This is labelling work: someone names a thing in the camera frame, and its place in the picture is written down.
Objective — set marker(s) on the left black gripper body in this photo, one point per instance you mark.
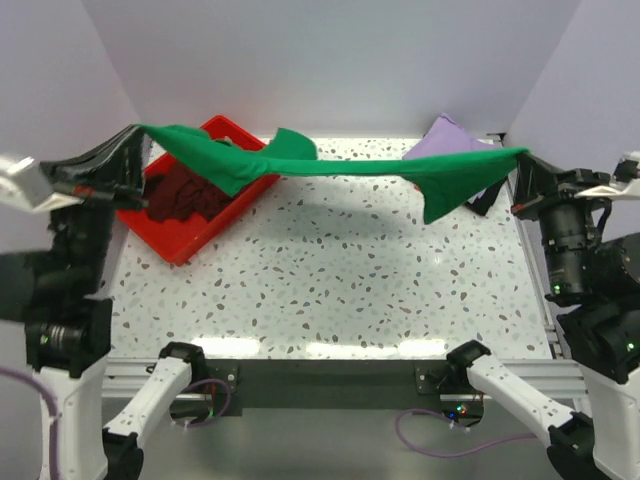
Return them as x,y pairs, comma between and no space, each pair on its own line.
95,217

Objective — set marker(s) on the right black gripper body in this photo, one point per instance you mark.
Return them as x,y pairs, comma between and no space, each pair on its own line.
558,198

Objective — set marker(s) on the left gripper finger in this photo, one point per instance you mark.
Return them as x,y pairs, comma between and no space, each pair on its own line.
105,159
133,180

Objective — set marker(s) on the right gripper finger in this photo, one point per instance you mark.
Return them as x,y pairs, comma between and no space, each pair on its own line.
533,169
525,190

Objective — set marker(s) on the green t shirt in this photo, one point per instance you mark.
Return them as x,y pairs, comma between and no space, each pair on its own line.
445,181

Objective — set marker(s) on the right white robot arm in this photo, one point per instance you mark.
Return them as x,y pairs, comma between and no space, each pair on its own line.
596,283

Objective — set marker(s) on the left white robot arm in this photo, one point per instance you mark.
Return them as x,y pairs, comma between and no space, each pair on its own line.
53,293

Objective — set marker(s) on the dark red t shirt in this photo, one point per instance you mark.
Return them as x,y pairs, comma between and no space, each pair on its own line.
178,193

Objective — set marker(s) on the folded black t shirt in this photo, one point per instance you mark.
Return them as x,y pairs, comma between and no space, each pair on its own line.
482,202

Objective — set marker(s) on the red plastic bin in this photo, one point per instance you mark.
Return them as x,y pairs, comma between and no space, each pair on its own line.
176,242

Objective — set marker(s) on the folded lilac t shirt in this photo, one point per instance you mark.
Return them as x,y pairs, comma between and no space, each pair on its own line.
445,136

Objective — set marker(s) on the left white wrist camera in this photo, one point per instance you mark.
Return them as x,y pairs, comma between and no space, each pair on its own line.
25,187

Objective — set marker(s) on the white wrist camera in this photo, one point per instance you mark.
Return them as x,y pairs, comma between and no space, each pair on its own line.
25,187
624,183

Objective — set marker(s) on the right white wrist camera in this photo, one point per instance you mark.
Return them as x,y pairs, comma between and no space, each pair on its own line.
624,183

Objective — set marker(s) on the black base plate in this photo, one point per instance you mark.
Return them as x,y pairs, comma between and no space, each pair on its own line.
336,384

